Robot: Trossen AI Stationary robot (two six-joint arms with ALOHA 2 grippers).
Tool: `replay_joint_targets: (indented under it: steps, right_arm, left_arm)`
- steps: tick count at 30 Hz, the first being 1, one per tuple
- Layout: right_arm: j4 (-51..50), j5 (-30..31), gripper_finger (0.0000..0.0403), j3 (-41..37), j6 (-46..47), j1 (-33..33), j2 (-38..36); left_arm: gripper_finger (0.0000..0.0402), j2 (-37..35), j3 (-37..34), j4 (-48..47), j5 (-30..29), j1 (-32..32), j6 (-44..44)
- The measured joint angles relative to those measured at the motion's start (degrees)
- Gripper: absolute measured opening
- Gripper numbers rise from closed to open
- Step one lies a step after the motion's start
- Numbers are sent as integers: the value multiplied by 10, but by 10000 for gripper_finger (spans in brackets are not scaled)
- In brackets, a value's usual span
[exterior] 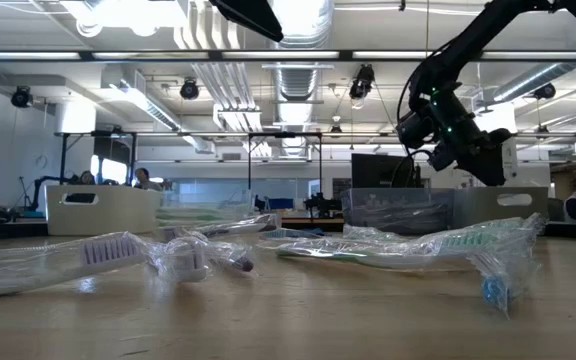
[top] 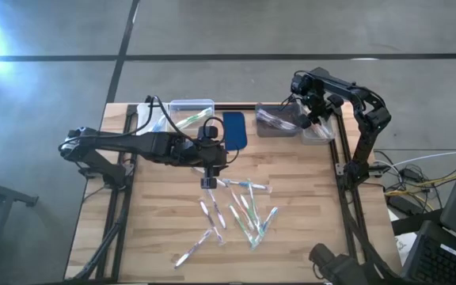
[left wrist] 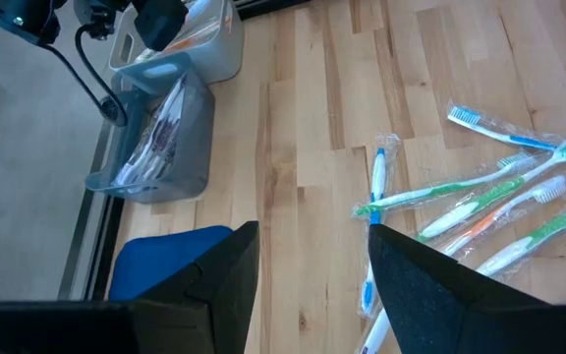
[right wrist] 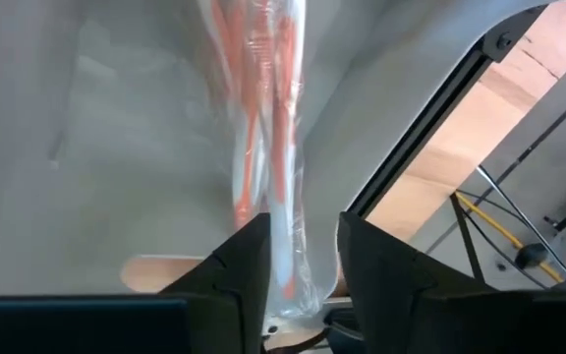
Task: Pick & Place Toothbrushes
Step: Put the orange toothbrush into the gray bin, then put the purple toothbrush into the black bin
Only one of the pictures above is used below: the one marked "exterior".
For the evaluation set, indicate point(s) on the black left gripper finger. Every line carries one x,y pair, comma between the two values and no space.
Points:
248,17

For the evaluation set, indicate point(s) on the black background frame stand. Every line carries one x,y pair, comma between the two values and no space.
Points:
285,134
98,134

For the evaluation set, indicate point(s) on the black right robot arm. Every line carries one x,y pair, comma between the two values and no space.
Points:
468,35

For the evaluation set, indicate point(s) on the white plastic bin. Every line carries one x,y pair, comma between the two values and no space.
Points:
103,215

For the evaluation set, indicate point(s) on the black background robot arm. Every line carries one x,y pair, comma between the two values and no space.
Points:
320,205
48,187

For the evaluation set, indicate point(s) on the black ceiling camera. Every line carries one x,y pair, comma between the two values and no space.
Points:
21,96
189,90
544,91
362,82

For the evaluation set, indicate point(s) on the clear plastic bin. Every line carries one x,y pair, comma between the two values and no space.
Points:
208,200

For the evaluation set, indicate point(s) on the light grey plastic bin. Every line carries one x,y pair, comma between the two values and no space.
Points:
483,205

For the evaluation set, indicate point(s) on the green toothbrush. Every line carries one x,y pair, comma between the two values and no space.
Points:
483,235
348,255

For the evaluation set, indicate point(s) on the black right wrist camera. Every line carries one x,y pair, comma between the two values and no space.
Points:
415,130

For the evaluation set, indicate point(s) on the black monitor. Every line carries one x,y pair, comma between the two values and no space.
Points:
378,172

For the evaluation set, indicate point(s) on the blue background box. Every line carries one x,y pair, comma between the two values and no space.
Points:
280,203

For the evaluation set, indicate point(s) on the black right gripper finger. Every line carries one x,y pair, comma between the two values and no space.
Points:
488,160
440,159

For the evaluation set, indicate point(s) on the dark grey plastic bin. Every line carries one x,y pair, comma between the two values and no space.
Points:
398,210

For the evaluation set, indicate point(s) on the white column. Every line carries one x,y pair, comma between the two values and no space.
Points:
493,112

